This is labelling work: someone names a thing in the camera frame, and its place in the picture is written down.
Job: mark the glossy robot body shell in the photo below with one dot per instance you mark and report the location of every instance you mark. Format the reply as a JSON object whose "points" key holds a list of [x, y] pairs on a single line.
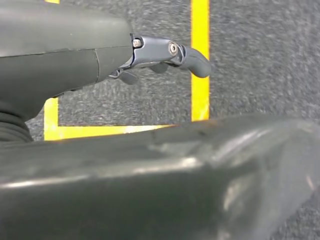
{"points": [[124, 198]]}

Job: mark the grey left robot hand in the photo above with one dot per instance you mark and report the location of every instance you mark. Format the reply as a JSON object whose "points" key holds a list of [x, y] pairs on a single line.
{"points": [[50, 49]]}

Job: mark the yellow tape square outline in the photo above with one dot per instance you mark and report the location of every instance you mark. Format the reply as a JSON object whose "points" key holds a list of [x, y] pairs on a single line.
{"points": [[200, 99]]}

